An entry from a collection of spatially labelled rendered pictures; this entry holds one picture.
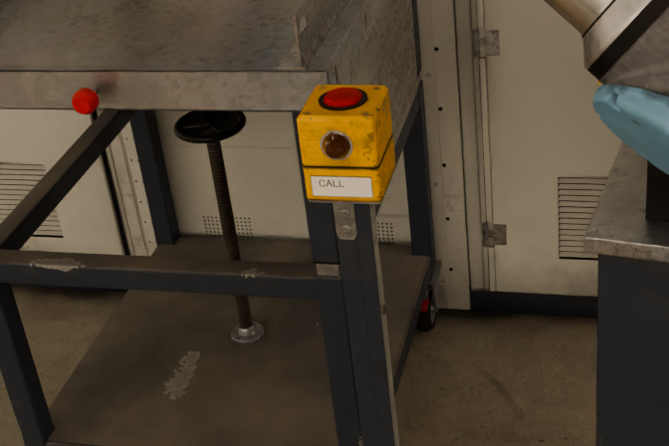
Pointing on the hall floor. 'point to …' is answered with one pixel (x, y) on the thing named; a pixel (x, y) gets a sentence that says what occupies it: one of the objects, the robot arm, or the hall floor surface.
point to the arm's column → (632, 352)
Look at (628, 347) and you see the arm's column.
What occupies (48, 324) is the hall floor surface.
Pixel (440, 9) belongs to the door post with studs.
